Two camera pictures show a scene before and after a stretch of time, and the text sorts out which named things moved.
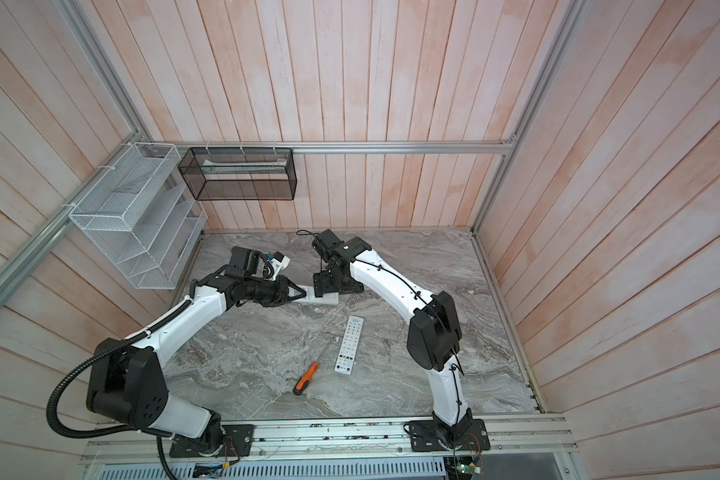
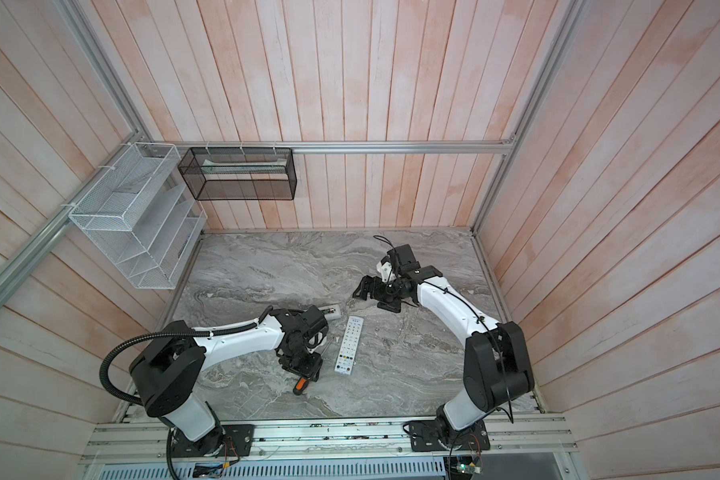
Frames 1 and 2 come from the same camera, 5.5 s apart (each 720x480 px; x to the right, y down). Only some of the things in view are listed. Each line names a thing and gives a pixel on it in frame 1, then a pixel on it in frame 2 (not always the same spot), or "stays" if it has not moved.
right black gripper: [323, 285] → [366, 283]
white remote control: [326, 298] → [331, 312]
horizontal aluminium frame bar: [333, 144] stays
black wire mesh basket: [240, 173] stays
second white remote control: [350, 344] stays
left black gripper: [282, 292] → [310, 370]
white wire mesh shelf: [143, 216] stays
